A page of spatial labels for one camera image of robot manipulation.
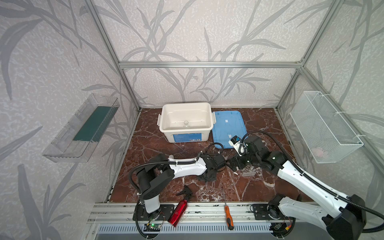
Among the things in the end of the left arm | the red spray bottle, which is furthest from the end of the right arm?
the red spray bottle

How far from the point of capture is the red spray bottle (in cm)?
70

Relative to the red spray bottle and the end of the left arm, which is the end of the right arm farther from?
the red spray bottle
